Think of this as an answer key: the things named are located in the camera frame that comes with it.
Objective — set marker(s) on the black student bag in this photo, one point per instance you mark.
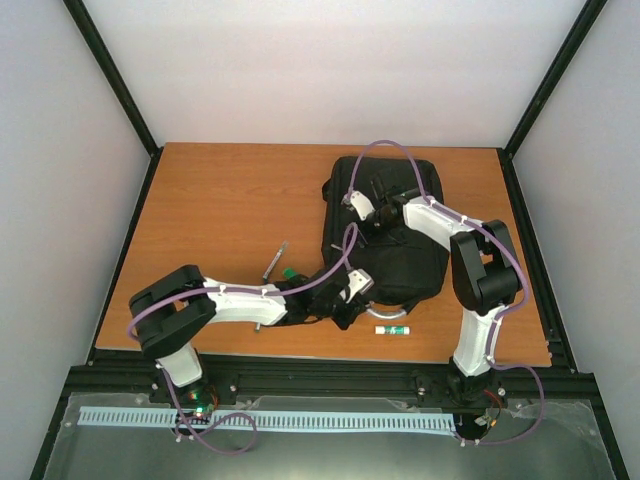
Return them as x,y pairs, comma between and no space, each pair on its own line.
407,267

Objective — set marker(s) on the black aluminium frame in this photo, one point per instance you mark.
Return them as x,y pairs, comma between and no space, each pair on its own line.
112,372

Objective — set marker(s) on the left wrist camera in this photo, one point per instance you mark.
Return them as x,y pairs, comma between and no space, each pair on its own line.
359,282

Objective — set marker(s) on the light blue cable duct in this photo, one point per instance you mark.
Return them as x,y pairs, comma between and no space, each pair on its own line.
271,421

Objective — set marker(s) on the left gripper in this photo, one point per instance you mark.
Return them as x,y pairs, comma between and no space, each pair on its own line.
356,309

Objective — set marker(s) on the white glue stick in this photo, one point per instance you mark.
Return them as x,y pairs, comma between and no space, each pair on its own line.
392,330

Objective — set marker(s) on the silver pen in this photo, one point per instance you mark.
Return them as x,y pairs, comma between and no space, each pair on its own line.
274,261

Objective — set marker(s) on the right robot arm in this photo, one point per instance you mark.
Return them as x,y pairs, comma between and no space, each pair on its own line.
487,278

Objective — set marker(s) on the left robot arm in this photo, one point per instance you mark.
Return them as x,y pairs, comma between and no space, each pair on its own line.
167,315

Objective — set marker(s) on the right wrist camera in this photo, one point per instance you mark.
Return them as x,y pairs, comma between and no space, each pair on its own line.
371,191

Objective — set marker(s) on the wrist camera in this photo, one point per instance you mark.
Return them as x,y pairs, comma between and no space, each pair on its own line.
371,191
359,282

